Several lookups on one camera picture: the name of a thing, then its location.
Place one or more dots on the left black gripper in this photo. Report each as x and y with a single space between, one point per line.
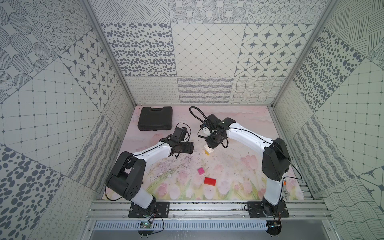
182 147

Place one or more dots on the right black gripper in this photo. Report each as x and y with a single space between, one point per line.
212 145

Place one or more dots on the white lego plate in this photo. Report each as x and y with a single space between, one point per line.
208 149

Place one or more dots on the pink lego brick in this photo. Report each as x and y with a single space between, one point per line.
201 171

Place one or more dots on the red lego brick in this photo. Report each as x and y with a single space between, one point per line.
209 181

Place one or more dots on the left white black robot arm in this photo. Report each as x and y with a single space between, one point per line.
126 176

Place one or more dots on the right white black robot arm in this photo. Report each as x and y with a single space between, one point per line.
275 157

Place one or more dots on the black plastic tool case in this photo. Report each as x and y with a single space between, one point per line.
155 119

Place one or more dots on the pink floral table mat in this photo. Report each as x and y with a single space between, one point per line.
237 169

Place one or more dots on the left green circuit board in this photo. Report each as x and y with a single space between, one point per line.
145 229

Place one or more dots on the right black round controller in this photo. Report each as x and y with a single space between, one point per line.
274 228

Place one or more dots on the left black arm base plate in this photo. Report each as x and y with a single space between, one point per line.
160 209

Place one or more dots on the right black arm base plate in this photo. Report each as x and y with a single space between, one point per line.
259 210

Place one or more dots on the orange handled utility knife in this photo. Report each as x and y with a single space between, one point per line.
284 188

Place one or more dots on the aluminium extrusion rail frame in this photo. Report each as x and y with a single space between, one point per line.
307 209

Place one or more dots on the white slotted cable duct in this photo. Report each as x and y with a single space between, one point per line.
175 225

